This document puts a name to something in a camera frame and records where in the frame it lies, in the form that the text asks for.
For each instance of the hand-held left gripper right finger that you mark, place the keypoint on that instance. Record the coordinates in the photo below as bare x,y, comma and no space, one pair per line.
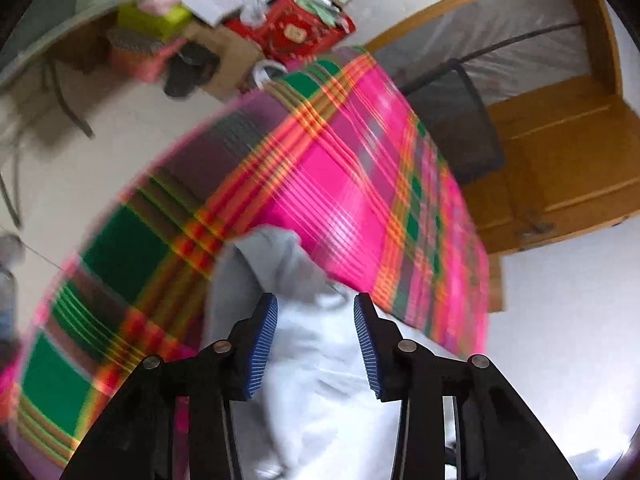
367,345

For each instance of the light blue shirt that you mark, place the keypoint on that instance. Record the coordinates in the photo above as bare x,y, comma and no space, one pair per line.
320,360

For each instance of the pink bag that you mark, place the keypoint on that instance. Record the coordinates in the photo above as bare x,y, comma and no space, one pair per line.
140,57

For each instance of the black shoes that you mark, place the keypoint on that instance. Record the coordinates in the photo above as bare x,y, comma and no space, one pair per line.
192,67

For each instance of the pink green plaid blanket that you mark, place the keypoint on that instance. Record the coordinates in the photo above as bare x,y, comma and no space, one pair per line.
340,185

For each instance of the glass side table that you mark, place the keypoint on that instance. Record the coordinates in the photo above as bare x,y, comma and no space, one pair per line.
50,25

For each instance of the large brown carton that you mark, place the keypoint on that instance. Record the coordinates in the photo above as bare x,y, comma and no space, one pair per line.
235,55

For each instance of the wooden door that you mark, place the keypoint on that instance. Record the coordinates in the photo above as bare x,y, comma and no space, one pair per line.
560,160

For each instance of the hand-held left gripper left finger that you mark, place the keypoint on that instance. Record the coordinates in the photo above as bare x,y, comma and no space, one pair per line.
260,345

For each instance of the red box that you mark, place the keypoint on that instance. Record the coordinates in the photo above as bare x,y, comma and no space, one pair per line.
295,30

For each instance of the grey plastic door curtain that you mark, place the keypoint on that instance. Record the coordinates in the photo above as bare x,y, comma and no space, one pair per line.
500,40

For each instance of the green box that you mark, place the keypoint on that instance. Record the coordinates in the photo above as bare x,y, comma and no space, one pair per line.
150,20

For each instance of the black mesh chair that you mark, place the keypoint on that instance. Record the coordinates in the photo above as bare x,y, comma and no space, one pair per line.
460,120

